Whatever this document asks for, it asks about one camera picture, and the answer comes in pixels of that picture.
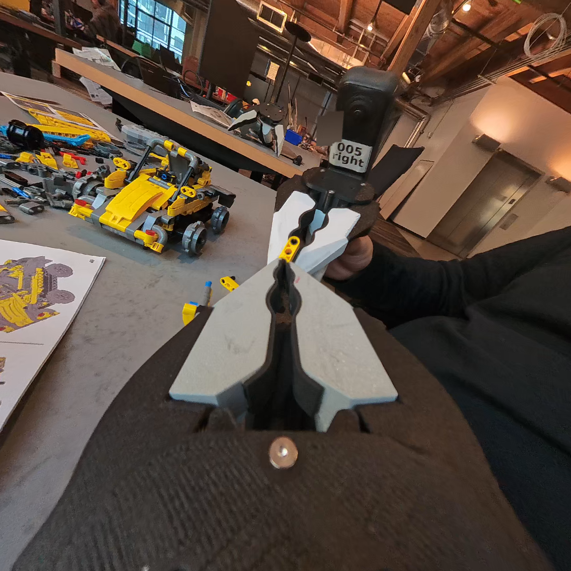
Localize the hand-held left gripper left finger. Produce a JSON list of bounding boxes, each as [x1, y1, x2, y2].
[[169, 260, 293, 431]]

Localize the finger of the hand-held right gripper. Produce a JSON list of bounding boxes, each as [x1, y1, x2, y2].
[[294, 210, 362, 281], [267, 191, 317, 265]]

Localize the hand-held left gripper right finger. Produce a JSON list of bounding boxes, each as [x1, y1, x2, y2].
[[287, 262, 399, 432]]

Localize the yellow panel with grey axle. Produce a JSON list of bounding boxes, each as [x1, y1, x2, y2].
[[181, 280, 216, 327]]

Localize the person's right forearm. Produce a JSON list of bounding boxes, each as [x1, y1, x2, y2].
[[330, 225, 571, 331]]

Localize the grey desk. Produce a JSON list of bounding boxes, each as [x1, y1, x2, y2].
[[0, 71, 286, 571]]

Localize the person's right hand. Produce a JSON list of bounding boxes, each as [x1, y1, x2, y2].
[[323, 234, 375, 283]]

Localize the black flat panel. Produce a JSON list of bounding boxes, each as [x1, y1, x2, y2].
[[370, 145, 424, 201]]

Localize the spare grey black gripper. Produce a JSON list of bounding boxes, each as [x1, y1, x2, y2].
[[228, 102, 286, 157]]

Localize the printed paper sheet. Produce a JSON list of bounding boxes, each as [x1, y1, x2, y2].
[[189, 100, 233, 128], [73, 47, 121, 72], [80, 76, 112, 105]]

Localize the long wood-edged table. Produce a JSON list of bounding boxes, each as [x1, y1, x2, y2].
[[54, 47, 322, 179]]

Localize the metal elevator door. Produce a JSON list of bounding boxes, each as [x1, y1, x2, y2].
[[428, 152, 542, 259]]

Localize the yellow grey brick vehicle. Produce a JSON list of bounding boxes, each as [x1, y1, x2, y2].
[[68, 137, 237, 257]]

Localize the black disc-topped stand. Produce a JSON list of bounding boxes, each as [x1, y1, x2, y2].
[[277, 20, 311, 104]]

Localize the brick instruction booklet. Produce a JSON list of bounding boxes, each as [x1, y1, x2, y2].
[[0, 239, 107, 431]]

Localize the tall black board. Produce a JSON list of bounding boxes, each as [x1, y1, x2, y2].
[[198, 0, 259, 99]]

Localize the pile of loose brick pieces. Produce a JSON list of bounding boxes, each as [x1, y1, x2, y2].
[[0, 118, 128, 226]]

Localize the yellow printed sheet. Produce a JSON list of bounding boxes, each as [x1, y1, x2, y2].
[[0, 90, 112, 148]]

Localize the white cable coil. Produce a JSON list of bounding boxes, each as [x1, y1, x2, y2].
[[524, 13, 567, 59]]

